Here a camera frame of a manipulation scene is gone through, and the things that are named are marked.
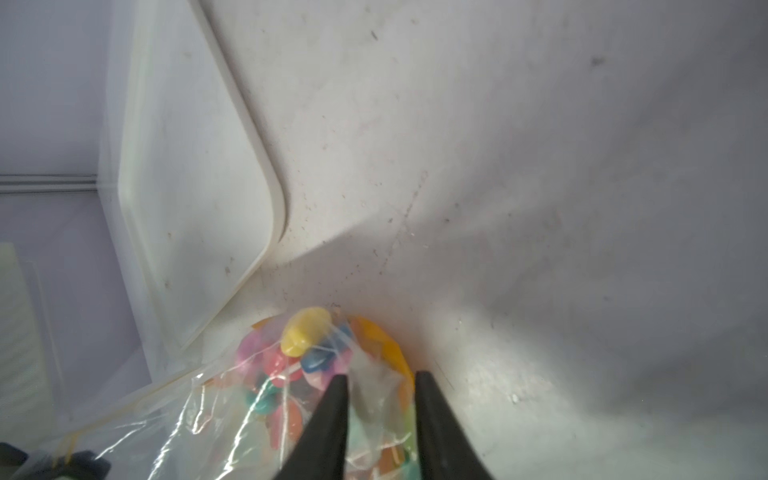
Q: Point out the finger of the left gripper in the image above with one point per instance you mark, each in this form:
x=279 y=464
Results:
x=18 y=464

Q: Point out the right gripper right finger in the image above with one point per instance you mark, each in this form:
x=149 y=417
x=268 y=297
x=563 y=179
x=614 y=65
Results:
x=444 y=450

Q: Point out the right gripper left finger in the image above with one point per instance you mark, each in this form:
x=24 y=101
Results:
x=320 y=451

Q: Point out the small ziploc bag of candies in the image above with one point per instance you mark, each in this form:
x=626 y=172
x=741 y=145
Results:
x=241 y=415

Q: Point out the white plastic tray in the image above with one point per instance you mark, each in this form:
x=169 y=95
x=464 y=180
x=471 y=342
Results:
x=191 y=199

